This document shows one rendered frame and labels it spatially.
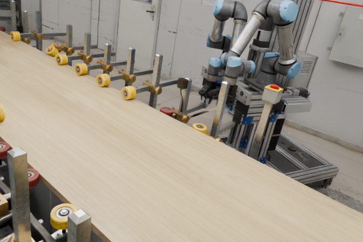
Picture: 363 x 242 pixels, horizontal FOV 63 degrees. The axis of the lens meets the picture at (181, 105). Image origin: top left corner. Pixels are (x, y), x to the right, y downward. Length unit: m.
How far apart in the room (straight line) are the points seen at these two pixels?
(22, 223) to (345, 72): 3.79
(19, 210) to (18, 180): 0.10
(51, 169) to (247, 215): 0.74
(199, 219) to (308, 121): 3.45
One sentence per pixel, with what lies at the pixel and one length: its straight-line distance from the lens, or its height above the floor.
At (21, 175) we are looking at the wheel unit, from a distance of 0.91.
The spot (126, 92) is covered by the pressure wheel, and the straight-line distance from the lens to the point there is 1.83.
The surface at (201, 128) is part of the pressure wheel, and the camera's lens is 1.63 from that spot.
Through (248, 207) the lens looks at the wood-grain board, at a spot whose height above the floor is 0.90.
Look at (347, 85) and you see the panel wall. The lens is 4.20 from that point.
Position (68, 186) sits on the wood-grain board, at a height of 0.90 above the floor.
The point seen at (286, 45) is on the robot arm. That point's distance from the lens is 1.97.
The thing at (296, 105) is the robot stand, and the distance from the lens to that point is 2.27.
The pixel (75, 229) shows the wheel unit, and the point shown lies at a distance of 0.70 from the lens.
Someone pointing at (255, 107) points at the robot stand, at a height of 0.87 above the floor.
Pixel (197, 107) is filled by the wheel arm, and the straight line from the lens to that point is 2.01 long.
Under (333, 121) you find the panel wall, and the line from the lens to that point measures 4.32.
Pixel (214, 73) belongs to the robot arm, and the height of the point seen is 1.09.
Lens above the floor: 1.62
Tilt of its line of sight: 23 degrees down
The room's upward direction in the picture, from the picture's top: 10 degrees clockwise
